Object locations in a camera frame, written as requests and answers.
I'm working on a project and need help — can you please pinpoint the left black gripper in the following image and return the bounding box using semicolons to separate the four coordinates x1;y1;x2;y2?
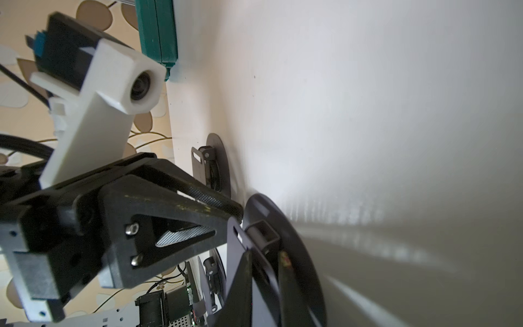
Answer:
1;153;243;323

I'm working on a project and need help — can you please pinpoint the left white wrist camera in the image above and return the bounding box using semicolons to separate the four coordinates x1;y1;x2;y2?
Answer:
30;12;166;188

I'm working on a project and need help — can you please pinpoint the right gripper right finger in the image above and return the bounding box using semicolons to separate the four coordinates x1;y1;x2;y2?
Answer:
278;251;315;327

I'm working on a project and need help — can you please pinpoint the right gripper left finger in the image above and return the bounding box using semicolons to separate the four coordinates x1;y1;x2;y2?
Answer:
212;250;253;326

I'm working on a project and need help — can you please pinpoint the grey phone stand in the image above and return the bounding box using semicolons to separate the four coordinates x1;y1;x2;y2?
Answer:
191;133;231;198
198;248;226;316
216;193;328;326

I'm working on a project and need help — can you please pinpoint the green plastic tool case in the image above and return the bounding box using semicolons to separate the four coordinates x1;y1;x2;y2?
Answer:
135;0;178;81

